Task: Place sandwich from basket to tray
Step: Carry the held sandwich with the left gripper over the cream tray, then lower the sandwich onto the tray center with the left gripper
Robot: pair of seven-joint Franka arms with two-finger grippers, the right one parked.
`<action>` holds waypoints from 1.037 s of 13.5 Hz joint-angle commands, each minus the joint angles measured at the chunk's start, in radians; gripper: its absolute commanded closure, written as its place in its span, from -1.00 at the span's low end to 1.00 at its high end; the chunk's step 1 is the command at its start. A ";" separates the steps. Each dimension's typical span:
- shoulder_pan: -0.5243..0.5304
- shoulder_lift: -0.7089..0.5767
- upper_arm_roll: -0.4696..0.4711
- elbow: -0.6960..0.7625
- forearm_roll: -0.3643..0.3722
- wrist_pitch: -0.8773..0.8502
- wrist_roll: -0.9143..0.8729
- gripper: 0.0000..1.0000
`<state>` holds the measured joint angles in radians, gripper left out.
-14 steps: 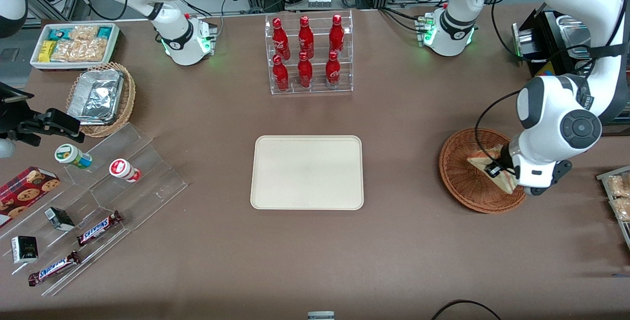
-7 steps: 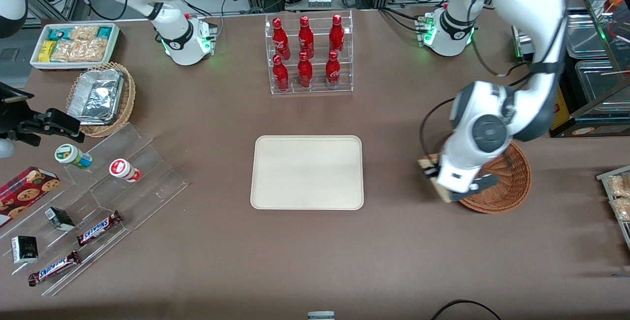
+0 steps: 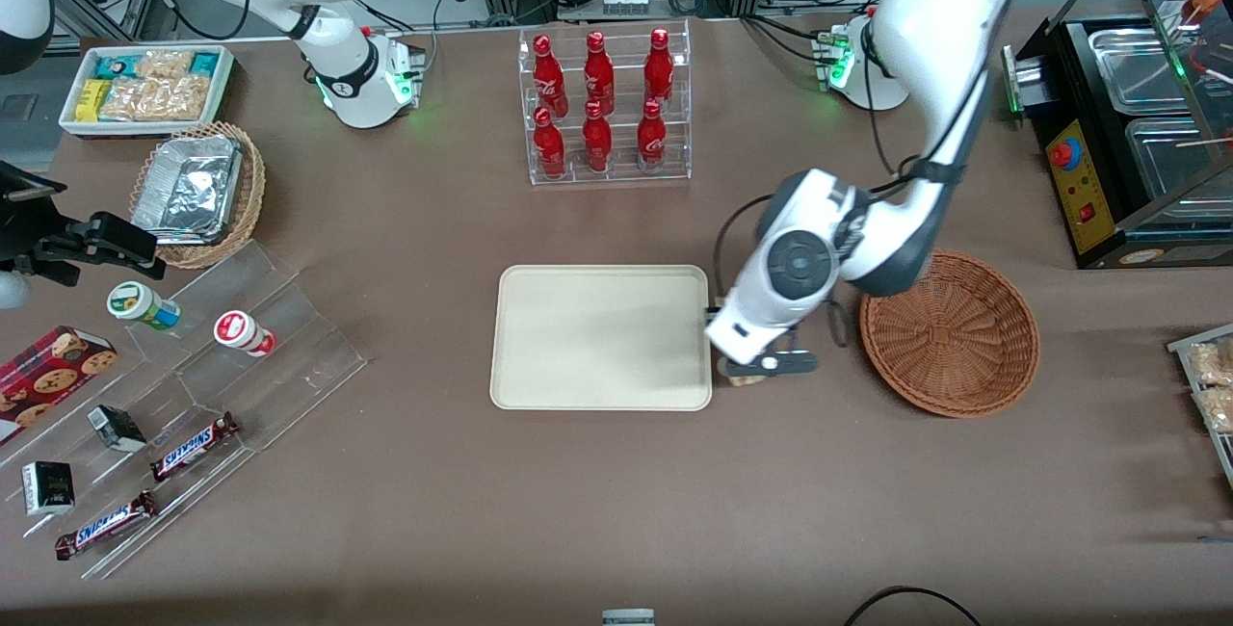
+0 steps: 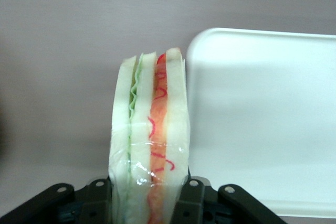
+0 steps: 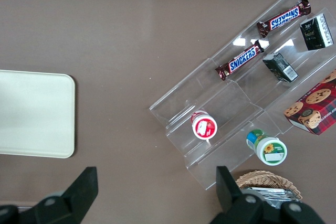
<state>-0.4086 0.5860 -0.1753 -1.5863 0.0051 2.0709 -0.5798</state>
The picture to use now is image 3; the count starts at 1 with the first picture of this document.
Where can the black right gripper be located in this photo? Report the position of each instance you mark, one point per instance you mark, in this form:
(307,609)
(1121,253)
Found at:
(46,246)

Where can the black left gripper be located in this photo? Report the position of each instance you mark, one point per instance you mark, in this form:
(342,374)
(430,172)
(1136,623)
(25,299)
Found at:
(711,315)

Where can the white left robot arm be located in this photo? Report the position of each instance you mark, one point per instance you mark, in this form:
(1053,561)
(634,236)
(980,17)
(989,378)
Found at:
(925,29)

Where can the oval tan wicker basket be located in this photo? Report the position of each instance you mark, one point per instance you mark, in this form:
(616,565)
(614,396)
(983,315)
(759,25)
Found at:
(252,188)

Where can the cream plastic serving tray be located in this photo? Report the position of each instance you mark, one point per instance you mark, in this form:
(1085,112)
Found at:
(601,337)

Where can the round brown wicker basket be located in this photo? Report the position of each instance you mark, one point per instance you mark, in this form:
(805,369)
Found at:
(949,337)

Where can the metal pastry tray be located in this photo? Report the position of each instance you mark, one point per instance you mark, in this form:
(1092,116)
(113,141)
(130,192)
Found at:
(1190,347)

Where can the green lidded yogurt cup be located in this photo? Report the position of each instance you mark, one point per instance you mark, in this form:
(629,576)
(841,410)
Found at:
(140,305)

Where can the aluminium foil container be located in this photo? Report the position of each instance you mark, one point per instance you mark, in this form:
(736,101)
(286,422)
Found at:
(188,188)

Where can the white rectangular snack bin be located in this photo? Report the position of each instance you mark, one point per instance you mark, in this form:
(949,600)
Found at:
(72,120)

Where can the red lidded yogurt cup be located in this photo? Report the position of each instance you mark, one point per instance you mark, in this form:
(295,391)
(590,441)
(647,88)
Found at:
(241,331)

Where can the clear cracker packet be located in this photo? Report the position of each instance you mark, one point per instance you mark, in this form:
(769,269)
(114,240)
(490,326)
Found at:
(185,98)
(130,99)
(164,64)

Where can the yellow snack packet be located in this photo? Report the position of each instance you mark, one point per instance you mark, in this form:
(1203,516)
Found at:
(92,100)

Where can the red plaid cookie box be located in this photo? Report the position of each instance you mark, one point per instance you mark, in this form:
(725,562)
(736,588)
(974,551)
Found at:
(48,380)

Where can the teal snack packet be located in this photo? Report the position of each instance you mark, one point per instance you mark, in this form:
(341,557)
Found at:
(205,64)
(114,66)

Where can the small black chocolate box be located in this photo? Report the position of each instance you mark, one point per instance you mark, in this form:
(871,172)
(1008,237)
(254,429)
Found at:
(116,428)
(48,488)

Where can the clear acrylic step display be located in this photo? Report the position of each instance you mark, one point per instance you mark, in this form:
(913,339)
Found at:
(289,356)

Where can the brown snickers bar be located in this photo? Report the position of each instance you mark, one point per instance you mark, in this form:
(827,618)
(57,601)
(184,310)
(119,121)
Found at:
(106,525)
(193,446)

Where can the red cola bottle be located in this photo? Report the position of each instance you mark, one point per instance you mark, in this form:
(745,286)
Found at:
(659,69)
(599,75)
(651,139)
(597,141)
(549,77)
(549,146)

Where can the clear acrylic bottle rack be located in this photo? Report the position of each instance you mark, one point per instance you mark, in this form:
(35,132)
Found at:
(621,140)

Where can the small grey device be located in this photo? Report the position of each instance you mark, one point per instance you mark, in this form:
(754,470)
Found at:
(628,617)

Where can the black hot food display case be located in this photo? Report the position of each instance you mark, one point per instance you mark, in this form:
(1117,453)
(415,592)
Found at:
(1084,193)

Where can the white power strip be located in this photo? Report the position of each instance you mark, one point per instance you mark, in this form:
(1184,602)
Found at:
(626,2)

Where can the steel food pan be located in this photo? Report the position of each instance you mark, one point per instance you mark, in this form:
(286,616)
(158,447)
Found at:
(1137,67)
(1180,169)

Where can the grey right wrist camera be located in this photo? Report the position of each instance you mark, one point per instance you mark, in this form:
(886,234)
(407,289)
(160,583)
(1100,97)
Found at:
(10,289)

